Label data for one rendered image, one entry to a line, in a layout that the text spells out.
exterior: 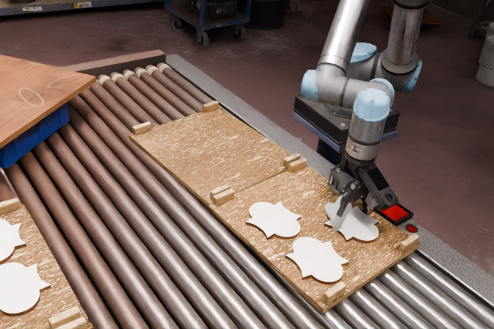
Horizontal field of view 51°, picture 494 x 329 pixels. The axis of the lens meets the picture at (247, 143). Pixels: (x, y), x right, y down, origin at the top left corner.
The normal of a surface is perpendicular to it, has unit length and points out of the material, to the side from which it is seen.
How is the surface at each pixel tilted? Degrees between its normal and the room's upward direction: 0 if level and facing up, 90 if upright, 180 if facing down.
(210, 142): 0
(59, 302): 0
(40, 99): 0
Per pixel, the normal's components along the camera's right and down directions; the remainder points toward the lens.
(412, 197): 0.08, -0.84
